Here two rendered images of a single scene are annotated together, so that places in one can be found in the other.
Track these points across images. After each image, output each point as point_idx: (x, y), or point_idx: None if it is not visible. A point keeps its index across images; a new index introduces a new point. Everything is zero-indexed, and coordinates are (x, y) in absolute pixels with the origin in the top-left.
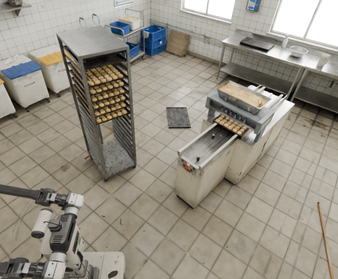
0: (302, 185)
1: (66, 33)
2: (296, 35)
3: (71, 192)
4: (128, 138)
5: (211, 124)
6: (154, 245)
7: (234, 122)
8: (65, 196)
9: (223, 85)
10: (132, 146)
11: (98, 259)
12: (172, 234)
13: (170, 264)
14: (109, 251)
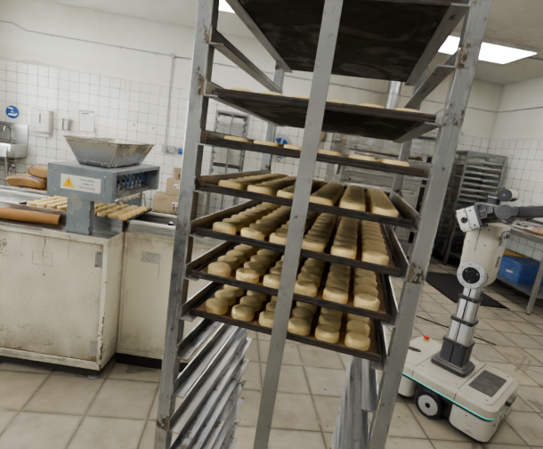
0: None
1: None
2: None
3: (473, 206)
4: (238, 371)
5: (120, 235)
6: (327, 371)
7: (116, 208)
8: (481, 208)
9: (89, 142)
10: (239, 380)
11: (427, 367)
12: (293, 361)
13: (325, 350)
14: (396, 410)
